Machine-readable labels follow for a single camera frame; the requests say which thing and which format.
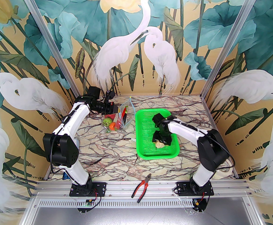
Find clear zip-top bag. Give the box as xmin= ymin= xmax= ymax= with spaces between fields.
xmin=103 ymin=96 xmax=137 ymax=133

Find green plastic basket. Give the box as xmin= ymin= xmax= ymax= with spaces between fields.
xmin=136 ymin=109 xmax=180 ymax=160

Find cream tape roll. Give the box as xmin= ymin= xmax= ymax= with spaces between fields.
xmin=218 ymin=165 xmax=233 ymax=176

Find slotted silver metal panel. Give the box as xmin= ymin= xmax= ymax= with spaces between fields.
xmin=21 ymin=198 xmax=254 ymax=225

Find small green circuit board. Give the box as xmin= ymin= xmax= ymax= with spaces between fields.
xmin=77 ymin=197 xmax=97 ymax=213

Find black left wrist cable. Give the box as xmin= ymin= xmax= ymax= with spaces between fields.
xmin=91 ymin=90 xmax=115 ymax=116

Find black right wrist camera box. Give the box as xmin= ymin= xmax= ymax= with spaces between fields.
xmin=152 ymin=113 xmax=161 ymax=127

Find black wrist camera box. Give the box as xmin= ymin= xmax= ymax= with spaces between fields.
xmin=152 ymin=113 xmax=161 ymax=127
xmin=88 ymin=86 xmax=101 ymax=98

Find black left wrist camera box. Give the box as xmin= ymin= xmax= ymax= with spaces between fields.
xmin=88 ymin=86 xmax=101 ymax=98

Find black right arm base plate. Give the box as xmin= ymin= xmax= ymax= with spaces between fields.
xmin=176 ymin=181 xmax=214 ymax=196

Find red handled pliers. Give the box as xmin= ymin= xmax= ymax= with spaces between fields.
xmin=131 ymin=173 xmax=151 ymax=203

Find aluminium frame rail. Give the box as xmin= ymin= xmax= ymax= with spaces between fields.
xmin=31 ymin=181 xmax=254 ymax=199

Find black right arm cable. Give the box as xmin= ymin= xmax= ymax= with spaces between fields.
xmin=206 ymin=130 xmax=235 ymax=171

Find black bracket with wired connector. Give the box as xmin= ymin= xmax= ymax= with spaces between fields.
xmin=192 ymin=198 xmax=207 ymax=213

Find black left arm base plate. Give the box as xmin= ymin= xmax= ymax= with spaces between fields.
xmin=69 ymin=181 xmax=107 ymax=197

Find aluminium frame post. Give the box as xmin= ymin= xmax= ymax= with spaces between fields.
xmin=18 ymin=0 xmax=82 ymax=99
xmin=201 ymin=0 xmax=260 ymax=99

